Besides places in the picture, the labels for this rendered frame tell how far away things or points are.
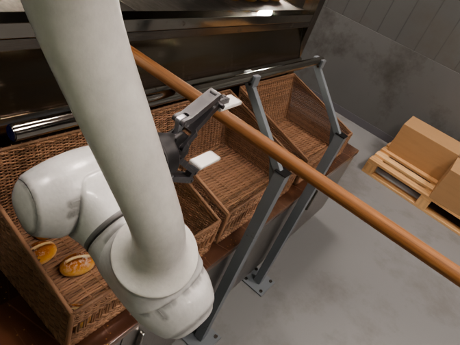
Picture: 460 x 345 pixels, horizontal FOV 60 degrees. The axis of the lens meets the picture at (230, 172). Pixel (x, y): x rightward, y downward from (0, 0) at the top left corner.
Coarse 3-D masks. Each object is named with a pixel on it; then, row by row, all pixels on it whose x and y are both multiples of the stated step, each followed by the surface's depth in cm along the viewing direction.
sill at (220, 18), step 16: (0, 16) 92; (16, 16) 95; (128, 16) 119; (144, 16) 124; (160, 16) 129; (176, 16) 134; (192, 16) 140; (208, 16) 146; (224, 16) 153; (240, 16) 161; (256, 16) 170; (272, 16) 181; (288, 16) 192; (304, 16) 205; (0, 32) 91; (16, 32) 94; (32, 32) 97
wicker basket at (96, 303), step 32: (0, 160) 106; (32, 160) 114; (0, 192) 109; (192, 192) 132; (0, 224) 98; (192, 224) 137; (0, 256) 106; (32, 256) 92; (64, 256) 117; (32, 288) 99; (64, 288) 109; (64, 320) 92; (96, 320) 101
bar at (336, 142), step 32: (288, 64) 134; (320, 64) 153; (160, 96) 88; (256, 96) 119; (32, 128) 66; (64, 128) 71; (320, 160) 165; (256, 224) 133; (288, 224) 186; (224, 288) 153; (256, 288) 207
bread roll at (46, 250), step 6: (36, 246) 110; (42, 246) 110; (48, 246) 112; (54, 246) 114; (36, 252) 109; (42, 252) 110; (48, 252) 111; (54, 252) 114; (42, 258) 110; (48, 258) 112
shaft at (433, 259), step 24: (168, 72) 91; (192, 96) 88; (240, 120) 84; (264, 144) 81; (288, 168) 80; (312, 168) 78; (336, 192) 75; (360, 216) 74; (384, 216) 73; (408, 240) 70; (432, 264) 69; (456, 264) 68
